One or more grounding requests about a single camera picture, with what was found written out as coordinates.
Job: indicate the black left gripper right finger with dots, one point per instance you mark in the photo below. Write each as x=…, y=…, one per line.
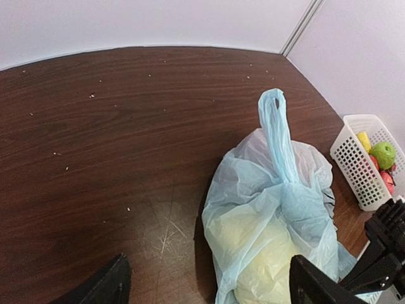
x=308, y=284

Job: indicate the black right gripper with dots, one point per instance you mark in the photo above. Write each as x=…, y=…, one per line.
x=382, y=263

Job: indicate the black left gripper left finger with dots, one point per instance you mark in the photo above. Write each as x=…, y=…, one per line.
x=110, y=284

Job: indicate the light blue plastic bag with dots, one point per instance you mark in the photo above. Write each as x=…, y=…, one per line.
x=266, y=176

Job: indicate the white plastic basket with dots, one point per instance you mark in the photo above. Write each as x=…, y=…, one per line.
x=357, y=166

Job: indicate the red apple front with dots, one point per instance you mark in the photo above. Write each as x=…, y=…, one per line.
x=388, y=181

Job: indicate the red apple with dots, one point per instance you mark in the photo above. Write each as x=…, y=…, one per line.
x=388, y=181
x=375, y=162

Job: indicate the red apple back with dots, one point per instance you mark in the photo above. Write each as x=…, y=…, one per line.
x=375, y=162

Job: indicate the large green apple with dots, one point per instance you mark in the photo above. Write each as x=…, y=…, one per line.
x=385, y=154

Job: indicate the right aluminium post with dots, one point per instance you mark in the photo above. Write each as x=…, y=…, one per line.
x=301, y=26

